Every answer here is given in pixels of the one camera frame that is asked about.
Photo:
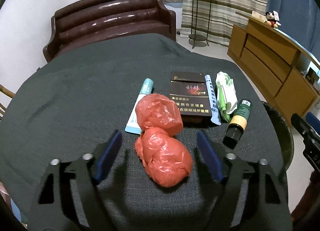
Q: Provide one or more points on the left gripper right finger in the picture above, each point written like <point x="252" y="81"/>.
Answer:
<point x="250" y="195"/>

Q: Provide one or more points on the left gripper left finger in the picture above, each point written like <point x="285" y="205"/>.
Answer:
<point x="53" y="207"/>

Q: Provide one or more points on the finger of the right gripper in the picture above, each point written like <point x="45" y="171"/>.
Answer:
<point x="300" y="125"/>
<point x="312" y="120"/>

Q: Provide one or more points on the green yellow spray bottle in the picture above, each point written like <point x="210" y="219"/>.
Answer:
<point x="238" y="124"/>

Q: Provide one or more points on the green white bag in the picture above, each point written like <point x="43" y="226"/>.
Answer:
<point x="226" y="95"/>

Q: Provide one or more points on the red plastic bag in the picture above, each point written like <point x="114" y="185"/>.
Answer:
<point x="161" y="112"/>
<point x="165" y="159"/>

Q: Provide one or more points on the teal white tube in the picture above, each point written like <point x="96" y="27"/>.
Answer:
<point x="132" y="125"/>

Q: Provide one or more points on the wooden sideboard cabinet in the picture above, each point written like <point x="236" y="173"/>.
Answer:
<point x="275" y="63"/>

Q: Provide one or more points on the blue white toothpaste tube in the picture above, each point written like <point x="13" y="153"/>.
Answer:
<point x="212" y="101"/>

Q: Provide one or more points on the Mickey Mouse plush toy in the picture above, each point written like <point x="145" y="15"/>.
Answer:
<point x="272" y="19"/>

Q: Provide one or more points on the blue curtain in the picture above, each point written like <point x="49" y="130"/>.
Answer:
<point x="300" y="20"/>

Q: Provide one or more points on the small cardboard box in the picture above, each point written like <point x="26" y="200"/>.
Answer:
<point x="258" y="16"/>

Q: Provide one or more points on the dark cigarette carton box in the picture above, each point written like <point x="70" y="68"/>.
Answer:
<point x="189" y="91"/>

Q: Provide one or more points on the bamboo chair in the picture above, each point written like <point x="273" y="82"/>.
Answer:
<point x="6" y="97"/>

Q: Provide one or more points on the dark green table cloth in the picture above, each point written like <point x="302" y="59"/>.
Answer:
<point x="80" y="98"/>

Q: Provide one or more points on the black metal plant stand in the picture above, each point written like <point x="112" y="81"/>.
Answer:
<point x="200" y="22"/>

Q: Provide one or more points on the beige striped curtain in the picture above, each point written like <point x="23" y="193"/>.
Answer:
<point x="223" y="17"/>

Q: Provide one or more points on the dark brown leather sofa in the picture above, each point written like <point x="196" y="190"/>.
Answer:
<point x="90" y="21"/>

